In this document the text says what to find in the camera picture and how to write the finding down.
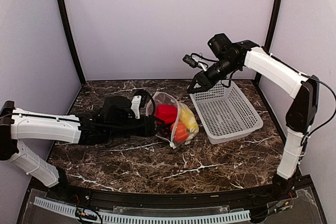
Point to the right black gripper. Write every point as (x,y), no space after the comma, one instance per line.
(205,81)

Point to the yellow corn toy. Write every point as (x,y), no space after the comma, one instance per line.
(188,119)

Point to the red bell pepper toy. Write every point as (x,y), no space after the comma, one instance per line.
(166,113)

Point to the orange pumpkin toy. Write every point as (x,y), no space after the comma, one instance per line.
(181,133)

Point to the clear polka dot zip bag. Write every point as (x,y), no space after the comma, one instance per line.
(176,121)

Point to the small circuit board with wires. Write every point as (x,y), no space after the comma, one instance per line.
(84,215)

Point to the black front rail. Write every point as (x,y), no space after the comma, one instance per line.
(249,198)

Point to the white slotted cable duct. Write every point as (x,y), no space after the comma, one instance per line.
(150,215)

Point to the white plastic perforated basket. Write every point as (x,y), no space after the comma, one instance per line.
(225,113)

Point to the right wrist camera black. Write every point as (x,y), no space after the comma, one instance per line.
(196,61)

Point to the black frame post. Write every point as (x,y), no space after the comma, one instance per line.
(272,24)
(70,41)

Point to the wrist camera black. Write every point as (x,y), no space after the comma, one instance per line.
(138,102)
(196,61)

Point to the left black frame post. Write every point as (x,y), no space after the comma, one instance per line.
(70,41)

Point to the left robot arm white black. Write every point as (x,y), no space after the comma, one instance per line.
(18,124)

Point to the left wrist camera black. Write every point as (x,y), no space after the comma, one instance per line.
(138,102)

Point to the dark red grape bunch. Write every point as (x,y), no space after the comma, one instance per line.
(165,131)

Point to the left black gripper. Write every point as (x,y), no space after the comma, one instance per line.
(147,129)

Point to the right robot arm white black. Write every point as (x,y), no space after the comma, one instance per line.
(303,89)

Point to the right black frame post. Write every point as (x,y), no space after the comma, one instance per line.
(272,24)

